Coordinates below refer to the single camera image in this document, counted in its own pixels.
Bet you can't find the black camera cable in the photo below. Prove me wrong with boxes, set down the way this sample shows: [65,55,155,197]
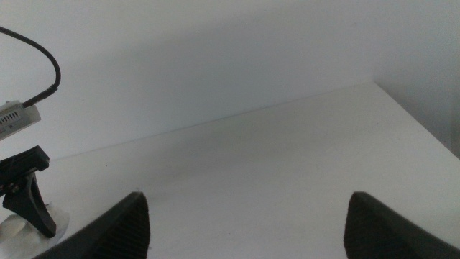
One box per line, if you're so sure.
[0,26,62,109]

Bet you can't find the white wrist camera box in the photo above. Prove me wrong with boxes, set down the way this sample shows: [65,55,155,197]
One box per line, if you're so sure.
[0,100,42,142]

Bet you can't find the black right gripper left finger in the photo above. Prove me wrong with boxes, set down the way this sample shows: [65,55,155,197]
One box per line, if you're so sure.
[32,191,151,259]

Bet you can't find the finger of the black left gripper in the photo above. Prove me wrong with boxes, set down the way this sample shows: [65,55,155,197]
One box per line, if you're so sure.
[2,171,58,239]

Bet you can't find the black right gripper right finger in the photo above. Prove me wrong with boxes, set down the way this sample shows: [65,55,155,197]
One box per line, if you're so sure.
[343,191,460,259]

